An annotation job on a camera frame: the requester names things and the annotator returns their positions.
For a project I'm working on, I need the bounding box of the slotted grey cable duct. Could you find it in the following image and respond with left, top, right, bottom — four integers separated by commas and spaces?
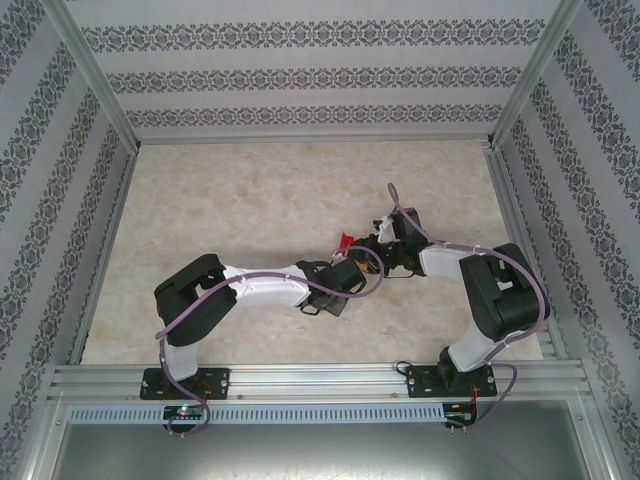
67, 402, 447, 426

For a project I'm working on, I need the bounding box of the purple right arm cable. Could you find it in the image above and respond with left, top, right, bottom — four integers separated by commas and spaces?
387, 182, 552, 437

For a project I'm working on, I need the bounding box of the aluminium mounting rail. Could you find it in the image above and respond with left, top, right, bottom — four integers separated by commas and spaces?
47, 360, 589, 402

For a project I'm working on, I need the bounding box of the aluminium frame post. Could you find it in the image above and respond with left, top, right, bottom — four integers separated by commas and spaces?
47, 0, 141, 149
487, 0, 586, 149

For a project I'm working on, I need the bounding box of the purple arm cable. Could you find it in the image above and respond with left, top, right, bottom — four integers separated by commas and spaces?
155, 243, 385, 440
387, 182, 552, 437

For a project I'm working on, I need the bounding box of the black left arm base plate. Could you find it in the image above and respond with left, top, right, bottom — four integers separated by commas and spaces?
139, 367, 232, 401

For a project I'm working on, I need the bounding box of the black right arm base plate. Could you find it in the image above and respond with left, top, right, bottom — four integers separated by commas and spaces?
407, 364, 499, 400

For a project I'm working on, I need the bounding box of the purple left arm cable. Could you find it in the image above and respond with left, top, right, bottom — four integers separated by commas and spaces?
155, 243, 385, 440

